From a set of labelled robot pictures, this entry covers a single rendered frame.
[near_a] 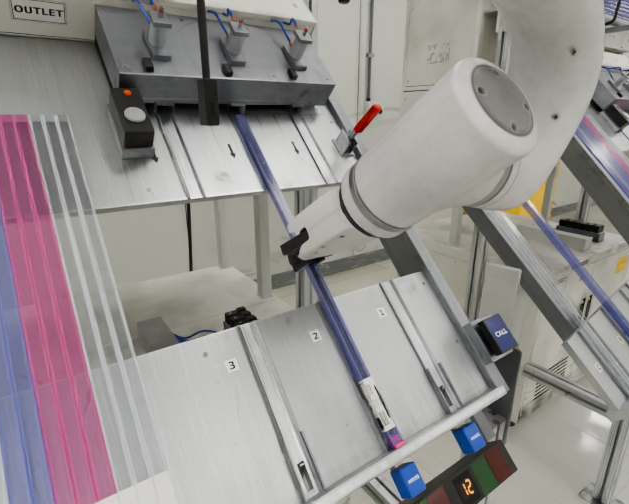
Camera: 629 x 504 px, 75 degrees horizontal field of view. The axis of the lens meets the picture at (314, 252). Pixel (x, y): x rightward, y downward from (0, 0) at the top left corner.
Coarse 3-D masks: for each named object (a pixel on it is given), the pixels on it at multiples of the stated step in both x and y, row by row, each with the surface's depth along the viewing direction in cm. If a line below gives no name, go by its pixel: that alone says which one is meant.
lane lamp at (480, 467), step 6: (474, 462) 52; (480, 462) 52; (486, 462) 52; (474, 468) 51; (480, 468) 51; (486, 468) 52; (474, 474) 51; (480, 474) 51; (486, 474) 51; (492, 474) 52; (480, 480) 51; (486, 480) 51; (492, 480) 51; (480, 486) 50; (486, 486) 50; (492, 486) 51; (486, 492) 50
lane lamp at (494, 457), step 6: (492, 450) 53; (498, 450) 54; (486, 456) 53; (492, 456) 53; (498, 456) 53; (492, 462) 53; (498, 462) 53; (504, 462) 53; (492, 468) 52; (498, 468) 52; (504, 468) 53; (498, 474) 52; (504, 474) 52; (498, 480) 52
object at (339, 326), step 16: (240, 128) 63; (256, 144) 61; (256, 160) 60; (272, 176) 59; (272, 192) 58; (288, 208) 57; (320, 272) 54; (320, 288) 53; (336, 320) 51; (352, 352) 50; (352, 368) 50; (384, 432) 47
